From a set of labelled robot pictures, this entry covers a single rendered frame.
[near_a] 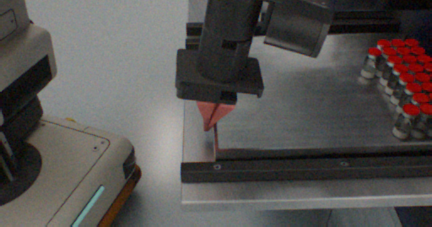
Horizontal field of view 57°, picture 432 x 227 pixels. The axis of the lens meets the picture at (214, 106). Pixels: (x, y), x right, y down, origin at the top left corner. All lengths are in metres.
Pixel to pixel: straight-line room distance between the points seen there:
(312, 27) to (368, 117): 0.24
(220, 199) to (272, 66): 0.28
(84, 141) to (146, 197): 0.34
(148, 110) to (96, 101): 0.27
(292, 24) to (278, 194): 0.20
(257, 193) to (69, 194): 0.89
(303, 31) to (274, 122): 0.20
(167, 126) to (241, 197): 1.38
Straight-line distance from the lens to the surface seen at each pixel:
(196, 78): 0.45
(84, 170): 1.36
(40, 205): 1.31
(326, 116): 0.60
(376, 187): 0.53
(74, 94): 2.12
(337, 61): 0.72
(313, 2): 0.40
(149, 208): 1.56
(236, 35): 0.42
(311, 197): 0.50
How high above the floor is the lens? 1.27
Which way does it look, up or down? 41 degrees down
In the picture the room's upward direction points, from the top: straight up
